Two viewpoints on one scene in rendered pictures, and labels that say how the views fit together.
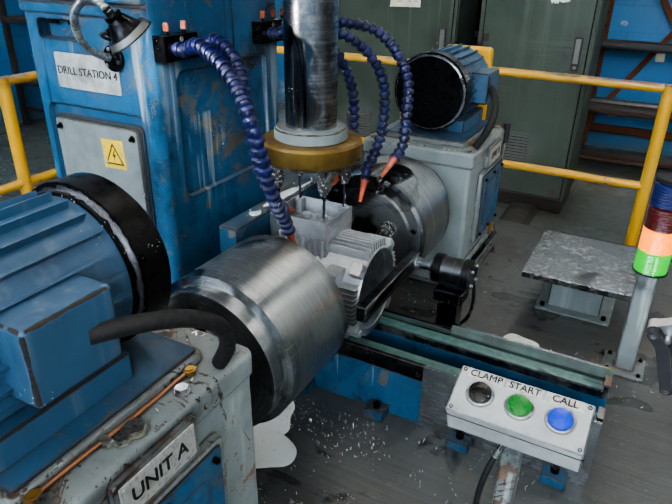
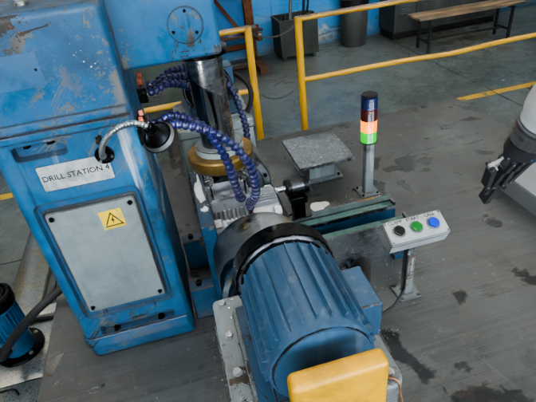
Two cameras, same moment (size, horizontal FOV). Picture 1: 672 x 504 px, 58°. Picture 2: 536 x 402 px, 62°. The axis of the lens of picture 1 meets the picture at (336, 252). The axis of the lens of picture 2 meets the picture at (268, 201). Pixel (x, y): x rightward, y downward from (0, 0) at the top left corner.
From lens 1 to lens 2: 0.70 m
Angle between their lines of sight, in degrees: 34
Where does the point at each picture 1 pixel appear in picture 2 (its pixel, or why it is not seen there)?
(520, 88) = not seen: hidden behind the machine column
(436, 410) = (336, 257)
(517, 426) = (422, 234)
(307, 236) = (239, 206)
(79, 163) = (76, 238)
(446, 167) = (238, 130)
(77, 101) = (67, 196)
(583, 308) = (327, 173)
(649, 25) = not seen: outside the picture
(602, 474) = not seen: hidden behind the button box
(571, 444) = (443, 229)
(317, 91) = (227, 120)
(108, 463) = (380, 344)
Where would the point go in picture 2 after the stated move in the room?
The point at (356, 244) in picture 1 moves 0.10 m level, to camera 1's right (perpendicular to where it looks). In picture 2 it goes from (265, 196) to (289, 182)
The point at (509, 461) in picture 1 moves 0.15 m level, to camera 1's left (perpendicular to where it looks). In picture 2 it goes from (412, 253) to (380, 281)
